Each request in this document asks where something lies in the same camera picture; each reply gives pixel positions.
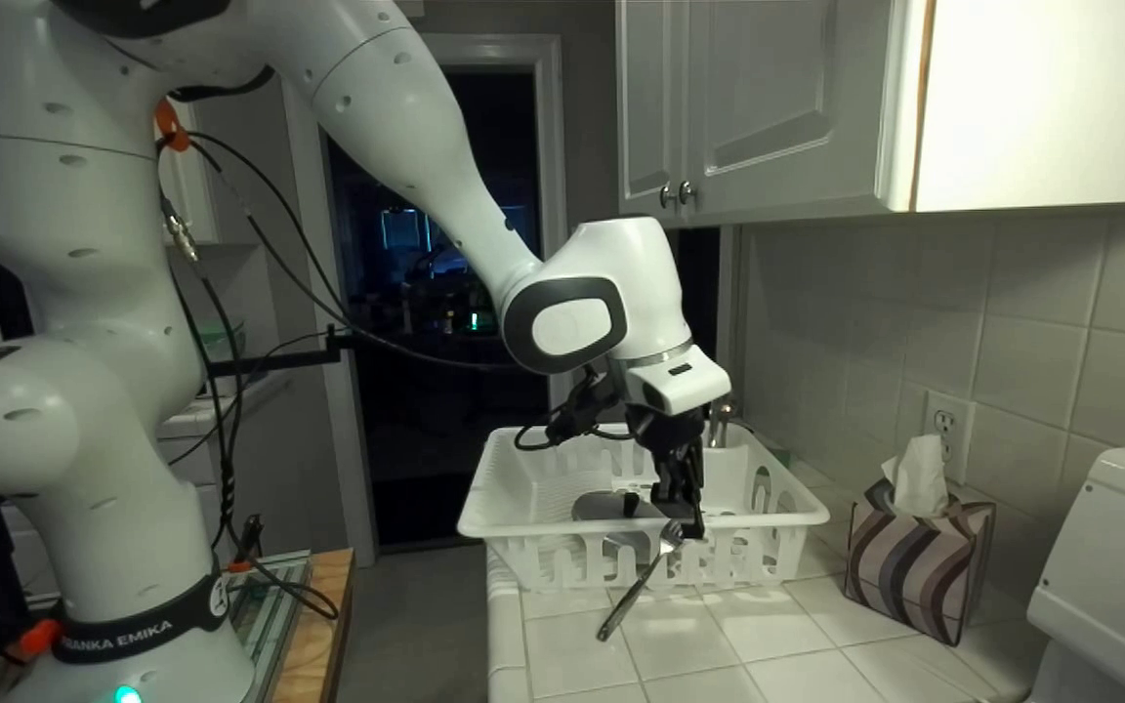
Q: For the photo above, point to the black camera boom stand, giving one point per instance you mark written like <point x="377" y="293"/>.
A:
<point x="274" y="354"/>

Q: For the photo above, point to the wooden table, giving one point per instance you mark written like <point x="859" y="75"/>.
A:
<point x="324" y="638"/>

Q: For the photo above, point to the silver metal spoon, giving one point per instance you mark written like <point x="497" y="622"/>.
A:
<point x="717" y="423"/>

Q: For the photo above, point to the slim silver metal utensil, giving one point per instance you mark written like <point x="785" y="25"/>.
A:
<point x="730" y="423"/>

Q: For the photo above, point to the metal pot lid black knob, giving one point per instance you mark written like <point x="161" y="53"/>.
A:
<point x="608" y="505"/>

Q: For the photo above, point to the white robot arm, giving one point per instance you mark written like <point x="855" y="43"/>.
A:
<point x="68" y="259"/>

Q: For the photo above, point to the white gas stove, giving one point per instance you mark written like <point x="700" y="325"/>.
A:
<point x="1111" y="573"/>

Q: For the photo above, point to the white door frame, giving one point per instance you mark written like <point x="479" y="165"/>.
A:
<point x="330" y="393"/>

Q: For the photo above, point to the silver metal spoons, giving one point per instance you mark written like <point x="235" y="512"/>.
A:
<point x="641" y="587"/>

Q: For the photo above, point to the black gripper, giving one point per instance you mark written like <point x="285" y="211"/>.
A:
<point x="670" y="441"/>

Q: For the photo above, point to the white plastic dish rack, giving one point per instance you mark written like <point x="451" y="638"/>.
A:
<point x="549" y="512"/>

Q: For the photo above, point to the white cabinet above hood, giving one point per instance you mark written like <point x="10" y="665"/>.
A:
<point x="1058" y="99"/>

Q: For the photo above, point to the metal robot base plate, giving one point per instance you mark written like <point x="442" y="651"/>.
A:
<point x="272" y="625"/>

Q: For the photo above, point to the white cabinet door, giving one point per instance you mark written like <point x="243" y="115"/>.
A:
<point x="645" y="99"/>
<point x="798" y="99"/>

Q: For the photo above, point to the round metal cabinet knob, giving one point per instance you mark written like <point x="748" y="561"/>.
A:
<point x="665" y="198"/>
<point x="691" y="194"/>

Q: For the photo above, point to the striped tissue box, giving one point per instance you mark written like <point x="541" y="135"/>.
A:
<point x="917" y="566"/>

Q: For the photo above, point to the white wall outlet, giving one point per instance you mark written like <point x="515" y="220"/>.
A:
<point x="946" y="431"/>

